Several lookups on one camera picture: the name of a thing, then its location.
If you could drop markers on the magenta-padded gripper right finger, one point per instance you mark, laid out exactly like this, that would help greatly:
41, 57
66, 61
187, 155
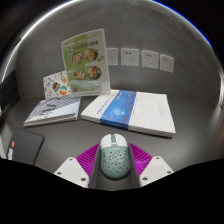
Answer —
155, 168

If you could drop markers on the white book with blue band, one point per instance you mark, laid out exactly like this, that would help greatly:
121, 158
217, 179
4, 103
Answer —
146, 113

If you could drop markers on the green and white perforated mouse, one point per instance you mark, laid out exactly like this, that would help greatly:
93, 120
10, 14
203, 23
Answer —
115, 158

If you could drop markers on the grey striped book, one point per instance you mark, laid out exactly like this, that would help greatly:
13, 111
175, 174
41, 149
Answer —
53, 111

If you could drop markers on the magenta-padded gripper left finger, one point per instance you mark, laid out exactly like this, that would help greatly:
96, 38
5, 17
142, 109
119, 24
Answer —
71, 170

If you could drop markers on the white card with colourful stickers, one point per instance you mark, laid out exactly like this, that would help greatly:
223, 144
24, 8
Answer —
55, 85

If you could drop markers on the dark grey mouse pad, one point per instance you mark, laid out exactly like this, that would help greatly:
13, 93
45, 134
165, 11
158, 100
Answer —
26, 145

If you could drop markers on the acrylic stand with green menu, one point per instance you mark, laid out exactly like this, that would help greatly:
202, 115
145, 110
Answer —
85, 63

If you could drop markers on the white wall socket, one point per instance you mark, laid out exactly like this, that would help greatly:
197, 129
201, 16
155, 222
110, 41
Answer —
166, 63
150, 59
112, 56
130, 57

